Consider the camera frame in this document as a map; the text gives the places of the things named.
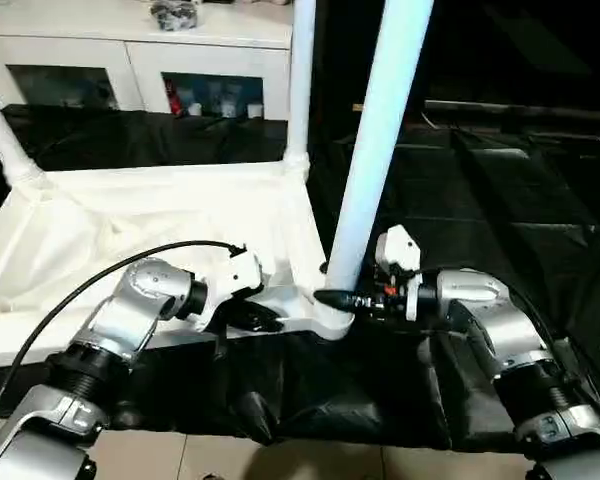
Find white plastic table top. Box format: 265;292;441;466
0;158;357;372

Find printed box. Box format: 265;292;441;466
218;87;241;119

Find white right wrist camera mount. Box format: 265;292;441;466
373;224;425;322

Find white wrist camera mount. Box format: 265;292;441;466
373;224;425;322
198;246;267;335

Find white glass-door cabinet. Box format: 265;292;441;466
0;0;295;121

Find black mat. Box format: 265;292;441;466
0;102;600;451

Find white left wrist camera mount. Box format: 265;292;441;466
198;246;267;335

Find white plastic table leg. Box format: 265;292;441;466
323;0;436;292
0;74;47;190
283;0;315;177

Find black backdrop cloth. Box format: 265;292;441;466
414;0;600;104

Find black object pile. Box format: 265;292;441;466
149;0;200;30

